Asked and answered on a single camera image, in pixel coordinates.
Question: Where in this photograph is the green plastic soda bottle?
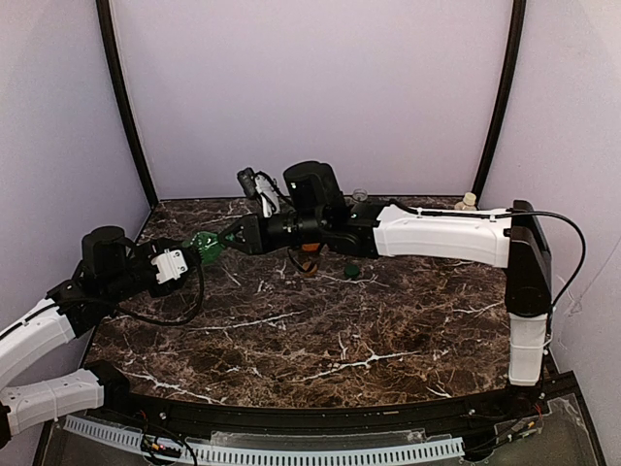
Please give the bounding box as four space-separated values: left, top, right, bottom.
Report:
182 231 225 265

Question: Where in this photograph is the orange juice bottle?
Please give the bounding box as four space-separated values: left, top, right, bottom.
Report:
292 243 323 277

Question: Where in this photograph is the dark green bottle cap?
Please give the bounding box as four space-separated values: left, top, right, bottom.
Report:
343 263 361 280

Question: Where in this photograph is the brown drink bottle white label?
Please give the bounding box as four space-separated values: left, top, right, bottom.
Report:
351 188 368 203

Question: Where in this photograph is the cream bottle cap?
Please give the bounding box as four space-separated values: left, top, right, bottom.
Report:
461 192 476 211

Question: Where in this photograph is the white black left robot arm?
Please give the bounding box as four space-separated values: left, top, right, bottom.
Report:
1 226 202 444

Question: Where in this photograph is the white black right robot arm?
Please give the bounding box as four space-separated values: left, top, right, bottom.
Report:
218 161 552 386

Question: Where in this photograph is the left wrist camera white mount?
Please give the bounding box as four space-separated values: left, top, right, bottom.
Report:
150 250 188 284

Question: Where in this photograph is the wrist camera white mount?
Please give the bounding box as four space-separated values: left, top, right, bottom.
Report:
150 250 188 284
237 167 280 218

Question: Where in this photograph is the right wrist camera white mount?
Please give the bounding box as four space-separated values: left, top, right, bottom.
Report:
237 167 280 218

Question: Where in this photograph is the white slotted cable duct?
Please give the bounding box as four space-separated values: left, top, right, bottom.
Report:
64 416 465 466

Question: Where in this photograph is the black left frame post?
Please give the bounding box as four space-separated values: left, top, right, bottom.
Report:
95 0 159 210

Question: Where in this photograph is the black frame post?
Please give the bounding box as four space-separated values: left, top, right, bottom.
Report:
95 0 159 210
472 0 527 201

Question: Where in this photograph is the black front table rail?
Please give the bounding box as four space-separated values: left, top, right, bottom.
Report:
87 372 581 439

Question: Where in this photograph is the black right frame post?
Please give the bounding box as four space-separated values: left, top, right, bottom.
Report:
472 0 527 201

